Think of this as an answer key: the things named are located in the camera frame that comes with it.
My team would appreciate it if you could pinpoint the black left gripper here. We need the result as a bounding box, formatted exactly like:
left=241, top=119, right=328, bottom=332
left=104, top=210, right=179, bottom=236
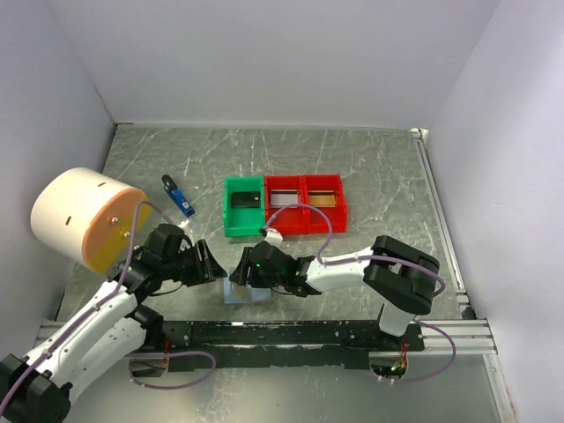
left=161, top=237, right=227, bottom=286

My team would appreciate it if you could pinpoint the grey card holder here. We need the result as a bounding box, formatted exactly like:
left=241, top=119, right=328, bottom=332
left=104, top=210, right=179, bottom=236
left=223, top=278, right=272, bottom=305

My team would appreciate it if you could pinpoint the dark card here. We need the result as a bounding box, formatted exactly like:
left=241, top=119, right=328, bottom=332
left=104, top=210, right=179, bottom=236
left=231, top=191, right=261, bottom=208

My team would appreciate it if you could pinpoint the green plastic bin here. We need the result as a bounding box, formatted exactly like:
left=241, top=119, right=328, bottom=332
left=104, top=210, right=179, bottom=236
left=223, top=176, right=265, bottom=238

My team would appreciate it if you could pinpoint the white drum with orange lid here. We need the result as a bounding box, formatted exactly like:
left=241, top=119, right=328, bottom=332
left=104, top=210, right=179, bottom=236
left=30, top=167, right=147, bottom=274

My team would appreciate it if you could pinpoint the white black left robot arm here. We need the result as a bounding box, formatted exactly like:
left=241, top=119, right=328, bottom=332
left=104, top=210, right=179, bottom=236
left=1, top=224, right=226, bottom=422

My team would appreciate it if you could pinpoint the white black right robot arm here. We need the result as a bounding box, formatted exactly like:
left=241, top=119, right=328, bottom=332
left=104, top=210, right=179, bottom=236
left=229, top=235, right=446, bottom=351

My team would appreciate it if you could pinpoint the gold card in holder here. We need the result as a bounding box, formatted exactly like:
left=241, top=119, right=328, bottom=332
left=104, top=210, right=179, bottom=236
left=231, top=285, right=252, bottom=303

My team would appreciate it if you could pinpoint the white silver card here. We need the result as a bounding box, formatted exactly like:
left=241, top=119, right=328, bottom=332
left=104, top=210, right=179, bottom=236
left=269, top=189, right=300, bottom=208

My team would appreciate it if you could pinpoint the red middle plastic bin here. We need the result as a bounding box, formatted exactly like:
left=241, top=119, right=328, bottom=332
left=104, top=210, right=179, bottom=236
left=264, top=175, right=307, bottom=235

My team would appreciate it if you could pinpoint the red plastic bin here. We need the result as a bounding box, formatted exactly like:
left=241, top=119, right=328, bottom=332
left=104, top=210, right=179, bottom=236
left=304, top=174, right=348, bottom=234
left=264, top=175, right=307, bottom=235

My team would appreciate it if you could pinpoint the red right plastic bin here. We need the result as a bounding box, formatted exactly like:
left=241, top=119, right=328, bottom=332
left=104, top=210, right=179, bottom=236
left=304, top=174, right=348, bottom=234

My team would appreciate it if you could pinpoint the blue stapler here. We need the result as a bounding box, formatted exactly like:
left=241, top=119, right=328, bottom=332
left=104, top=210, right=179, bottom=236
left=161, top=174, right=196, bottom=218

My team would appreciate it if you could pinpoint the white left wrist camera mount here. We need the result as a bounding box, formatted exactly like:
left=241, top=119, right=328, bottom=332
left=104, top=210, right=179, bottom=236
left=178, top=219, right=194, bottom=240

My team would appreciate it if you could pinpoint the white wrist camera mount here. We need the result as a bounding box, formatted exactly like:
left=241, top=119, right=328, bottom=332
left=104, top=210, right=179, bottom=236
left=264, top=228, right=283, bottom=246
left=178, top=219, right=194, bottom=240

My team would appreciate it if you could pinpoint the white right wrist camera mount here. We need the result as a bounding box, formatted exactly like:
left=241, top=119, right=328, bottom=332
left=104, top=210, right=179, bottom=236
left=264, top=228, right=283, bottom=246

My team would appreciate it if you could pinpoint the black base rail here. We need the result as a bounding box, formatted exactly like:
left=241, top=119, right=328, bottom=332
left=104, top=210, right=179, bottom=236
left=138, top=320, right=424, bottom=372

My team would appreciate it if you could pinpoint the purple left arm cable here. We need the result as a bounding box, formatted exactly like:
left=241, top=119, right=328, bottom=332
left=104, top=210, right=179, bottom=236
left=0, top=200, right=218, bottom=411

